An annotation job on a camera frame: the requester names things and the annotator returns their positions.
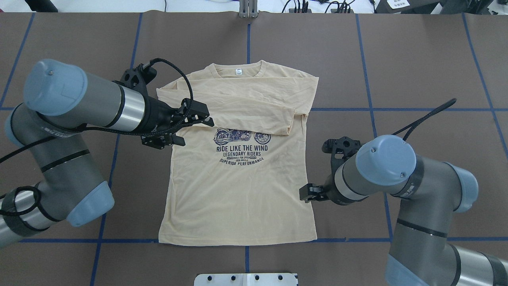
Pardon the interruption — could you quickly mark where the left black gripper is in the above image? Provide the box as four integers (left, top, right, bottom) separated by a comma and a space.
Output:
140, 96, 215, 149

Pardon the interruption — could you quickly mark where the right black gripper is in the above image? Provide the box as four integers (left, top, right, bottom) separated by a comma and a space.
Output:
299, 174, 345, 206

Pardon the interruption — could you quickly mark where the cream long-sleeve printed shirt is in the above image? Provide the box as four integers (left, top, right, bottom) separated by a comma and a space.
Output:
156, 60, 319, 246

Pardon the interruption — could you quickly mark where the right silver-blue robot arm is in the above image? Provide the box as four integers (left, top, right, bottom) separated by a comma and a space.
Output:
299, 135, 507, 286

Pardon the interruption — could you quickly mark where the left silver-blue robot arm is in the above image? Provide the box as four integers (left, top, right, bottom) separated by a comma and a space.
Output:
0, 58, 214, 247

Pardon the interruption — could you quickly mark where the black label box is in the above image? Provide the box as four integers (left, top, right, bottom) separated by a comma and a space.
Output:
374, 0, 460, 14

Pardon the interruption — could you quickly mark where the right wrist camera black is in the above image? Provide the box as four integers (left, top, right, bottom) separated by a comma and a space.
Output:
321, 136, 362, 170

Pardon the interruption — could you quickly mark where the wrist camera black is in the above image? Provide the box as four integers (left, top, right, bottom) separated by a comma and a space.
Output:
321, 136, 362, 170
120, 64, 157, 93

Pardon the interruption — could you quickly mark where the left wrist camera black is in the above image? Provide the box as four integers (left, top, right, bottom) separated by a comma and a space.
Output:
120, 64, 157, 93

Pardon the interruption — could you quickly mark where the aluminium frame post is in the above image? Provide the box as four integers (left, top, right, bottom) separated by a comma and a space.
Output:
238, 0, 259, 18

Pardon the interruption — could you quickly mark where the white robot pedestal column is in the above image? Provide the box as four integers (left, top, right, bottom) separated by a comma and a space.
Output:
194, 272, 299, 286

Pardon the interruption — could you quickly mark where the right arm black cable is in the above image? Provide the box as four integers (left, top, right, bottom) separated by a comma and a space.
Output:
391, 98, 457, 140

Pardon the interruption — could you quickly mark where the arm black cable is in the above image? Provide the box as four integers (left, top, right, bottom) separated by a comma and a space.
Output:
0, 58, 194, 217
391, 98, 457, 140

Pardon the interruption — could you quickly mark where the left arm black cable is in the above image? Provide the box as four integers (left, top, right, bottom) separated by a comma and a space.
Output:
0, 58, 194, 217

